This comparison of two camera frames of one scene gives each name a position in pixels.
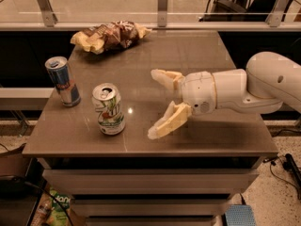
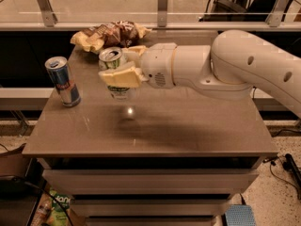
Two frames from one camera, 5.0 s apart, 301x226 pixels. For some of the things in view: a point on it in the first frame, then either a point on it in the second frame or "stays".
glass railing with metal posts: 157,7 stays
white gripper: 198,91 to 157,64
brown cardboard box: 14,163 stays
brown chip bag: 108,37 stays
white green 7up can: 107,100 to 111,58
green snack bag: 59,216 stays
